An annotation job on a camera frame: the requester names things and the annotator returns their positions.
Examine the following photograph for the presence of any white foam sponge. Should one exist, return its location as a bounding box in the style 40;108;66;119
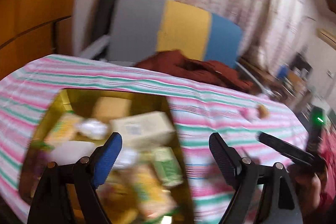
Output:
46;141;97;165

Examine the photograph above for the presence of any yellow sponge block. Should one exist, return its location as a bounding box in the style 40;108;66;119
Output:
92;97;131;123

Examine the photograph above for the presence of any small green white box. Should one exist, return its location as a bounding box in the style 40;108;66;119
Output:
153;147;183;188

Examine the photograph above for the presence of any green snack packet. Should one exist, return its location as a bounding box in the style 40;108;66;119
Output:
44;112;84;147

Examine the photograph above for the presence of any person's right hand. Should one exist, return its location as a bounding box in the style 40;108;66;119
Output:
288;164;328;217

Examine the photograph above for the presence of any pink hair roller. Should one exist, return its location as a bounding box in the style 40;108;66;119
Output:
240;107;259;122

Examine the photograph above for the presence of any cluttered wooden desk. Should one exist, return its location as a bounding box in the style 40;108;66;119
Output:
236;58;313;113

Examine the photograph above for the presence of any blue round container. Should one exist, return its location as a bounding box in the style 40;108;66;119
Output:
276;64;289;80

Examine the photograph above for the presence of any white crumpled plastic ball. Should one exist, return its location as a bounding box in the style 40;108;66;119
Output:
76;119;109;140

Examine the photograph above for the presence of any gold storage box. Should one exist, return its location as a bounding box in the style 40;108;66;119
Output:
19;89;194;223

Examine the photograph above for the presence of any yellow rice cracker packet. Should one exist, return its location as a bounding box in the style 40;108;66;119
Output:
126;164;177;222

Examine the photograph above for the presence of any striped pink green bedsheet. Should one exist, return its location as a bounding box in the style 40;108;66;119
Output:
1;55;307;223

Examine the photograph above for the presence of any cream rectangular carton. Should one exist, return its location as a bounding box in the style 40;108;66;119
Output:
110;111;175;149

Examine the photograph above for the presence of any dark red jacket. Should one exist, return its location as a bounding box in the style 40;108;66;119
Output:
135;50;253;93

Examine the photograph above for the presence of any wooden wardrobe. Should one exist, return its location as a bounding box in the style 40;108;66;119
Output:
1;0;74;77

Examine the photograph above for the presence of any grey yellow blue headboard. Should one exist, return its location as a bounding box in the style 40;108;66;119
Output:
106;0;242;68

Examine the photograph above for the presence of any wall air conditioner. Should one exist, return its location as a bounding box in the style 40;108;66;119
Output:
317;28;336;50

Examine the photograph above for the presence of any black padded chair post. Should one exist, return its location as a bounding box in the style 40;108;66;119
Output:
91;0;117;43

